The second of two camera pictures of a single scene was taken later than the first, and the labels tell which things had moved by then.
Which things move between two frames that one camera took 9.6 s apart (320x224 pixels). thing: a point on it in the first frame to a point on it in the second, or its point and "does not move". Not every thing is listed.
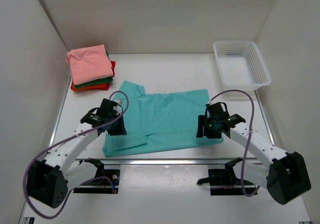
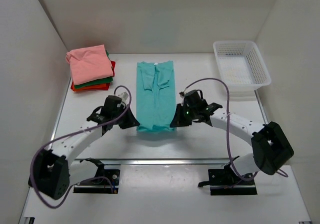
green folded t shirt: (97, 82) does not move
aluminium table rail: (247, 161) does not move
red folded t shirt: (106, 87) does not move
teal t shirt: (155, 122) to (155, 95)
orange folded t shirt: (90, 86) does not move
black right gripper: (202, 122) to (178, 121)
